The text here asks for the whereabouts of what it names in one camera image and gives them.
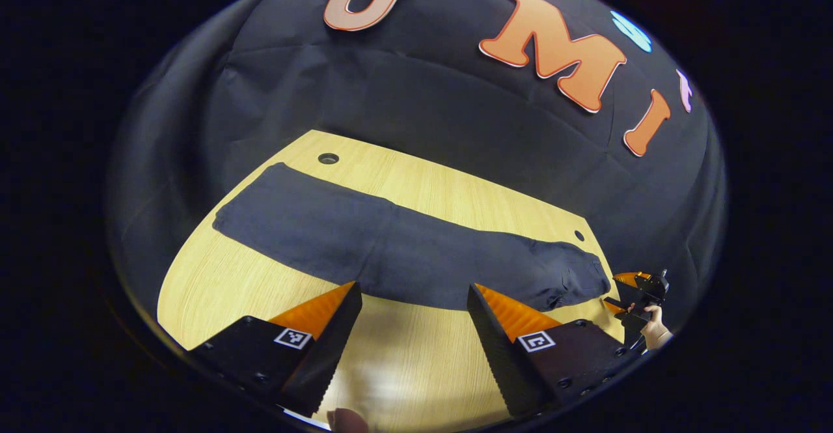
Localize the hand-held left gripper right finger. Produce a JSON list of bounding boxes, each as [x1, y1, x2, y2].
[[466, 283, 642, 419]]

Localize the dark blue jeans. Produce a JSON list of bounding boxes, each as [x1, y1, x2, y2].
[[213, 162, 613, 312]]

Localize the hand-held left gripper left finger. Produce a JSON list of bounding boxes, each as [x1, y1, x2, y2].
[[187, 281, 364, 419]]

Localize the black backdrop cloth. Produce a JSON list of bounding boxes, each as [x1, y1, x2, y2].
[[107, 0, 728, 329]]

